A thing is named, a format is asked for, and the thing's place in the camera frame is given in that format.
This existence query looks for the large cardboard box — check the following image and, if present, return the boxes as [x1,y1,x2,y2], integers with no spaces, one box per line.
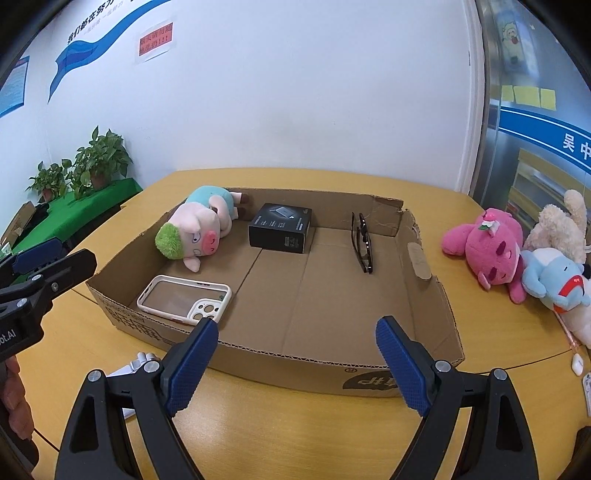
[88,189,465,397]

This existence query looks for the black charger box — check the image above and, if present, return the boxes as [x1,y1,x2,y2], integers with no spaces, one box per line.
[247,203,311,254]

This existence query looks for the beige plush toy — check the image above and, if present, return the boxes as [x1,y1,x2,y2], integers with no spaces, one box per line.
[524,189,590,263]

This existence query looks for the pink plush toy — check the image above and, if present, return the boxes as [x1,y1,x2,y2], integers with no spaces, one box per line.
[441,208,527,304]

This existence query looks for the white folding phone stand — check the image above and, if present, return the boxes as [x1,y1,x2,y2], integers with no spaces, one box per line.
[107,352,161,420]

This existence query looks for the person's left hand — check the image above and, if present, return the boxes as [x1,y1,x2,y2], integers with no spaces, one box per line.
[1,356,34,440]

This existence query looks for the green table cloth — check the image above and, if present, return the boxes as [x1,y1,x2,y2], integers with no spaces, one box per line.
[12,178,142,253]

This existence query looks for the small white tag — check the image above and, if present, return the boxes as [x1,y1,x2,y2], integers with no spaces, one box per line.
[571,353,584,377]

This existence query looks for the cartoon door sticker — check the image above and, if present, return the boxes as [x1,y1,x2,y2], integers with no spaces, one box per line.
[496,9,539,78]

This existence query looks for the pig plush toy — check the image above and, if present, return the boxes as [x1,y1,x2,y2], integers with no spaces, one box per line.
[154,185,249,273]

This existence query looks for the blue wall poster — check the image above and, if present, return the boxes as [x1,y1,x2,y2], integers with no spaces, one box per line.
[0,56,29,117]

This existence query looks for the white phone case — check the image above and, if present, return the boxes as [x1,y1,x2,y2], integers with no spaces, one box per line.
[136,275,232,326]

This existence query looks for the black eyeglasses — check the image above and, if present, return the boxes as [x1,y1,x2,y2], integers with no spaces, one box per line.
[351,212,374,274]

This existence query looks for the small cardboard box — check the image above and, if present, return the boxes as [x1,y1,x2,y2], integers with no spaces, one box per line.
[1,201,36,247]

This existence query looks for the blue white plush toy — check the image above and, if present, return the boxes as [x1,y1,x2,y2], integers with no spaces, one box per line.
[521,247,590,348]

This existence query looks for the potted green plant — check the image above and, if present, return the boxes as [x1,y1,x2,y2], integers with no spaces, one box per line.
[67,126,132,199]

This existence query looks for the red wall notice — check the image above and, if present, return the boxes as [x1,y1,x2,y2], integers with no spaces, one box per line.
[135,19,175,63]

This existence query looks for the yellow sticky notes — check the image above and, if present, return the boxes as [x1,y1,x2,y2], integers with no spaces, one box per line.
[501,85,557,111]

